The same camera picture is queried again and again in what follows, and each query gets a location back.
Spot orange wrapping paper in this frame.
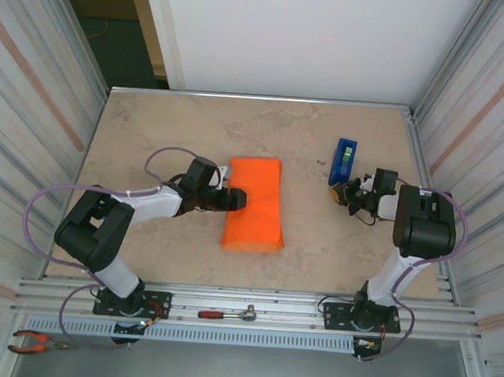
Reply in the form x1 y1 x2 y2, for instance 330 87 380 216
219 153 291 257

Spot blue tape dispenser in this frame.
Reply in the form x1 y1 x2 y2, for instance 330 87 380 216
328 137 359 190

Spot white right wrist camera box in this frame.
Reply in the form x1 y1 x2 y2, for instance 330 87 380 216
360 172 379 193

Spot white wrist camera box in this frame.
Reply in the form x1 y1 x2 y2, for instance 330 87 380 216
360 172 379 193
214 164 231 192

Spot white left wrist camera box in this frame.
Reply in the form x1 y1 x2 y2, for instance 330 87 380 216
214 164 231 192

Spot aluminium table side rail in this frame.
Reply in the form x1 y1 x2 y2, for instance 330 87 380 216
389 111 475 307

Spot aluminium table edge rail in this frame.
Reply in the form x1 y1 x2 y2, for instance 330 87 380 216
108 81 417 120

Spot aluminium mounting rail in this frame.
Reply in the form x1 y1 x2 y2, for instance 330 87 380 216
9 268 487 350

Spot red-handled ratchet wrench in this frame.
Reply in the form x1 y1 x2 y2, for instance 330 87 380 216
198 300 258 323

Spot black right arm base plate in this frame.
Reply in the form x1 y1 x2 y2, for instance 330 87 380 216
321 300 403 335

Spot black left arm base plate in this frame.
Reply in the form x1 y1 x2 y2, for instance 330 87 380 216
92 286 173 322

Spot grey slotted cable duct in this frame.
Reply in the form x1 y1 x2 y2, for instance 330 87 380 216
24 310 358 357

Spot white door frame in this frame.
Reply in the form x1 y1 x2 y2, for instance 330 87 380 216
115 0 193 91

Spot orange-handled pliers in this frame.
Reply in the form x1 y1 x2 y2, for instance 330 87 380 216
6 328 78 358

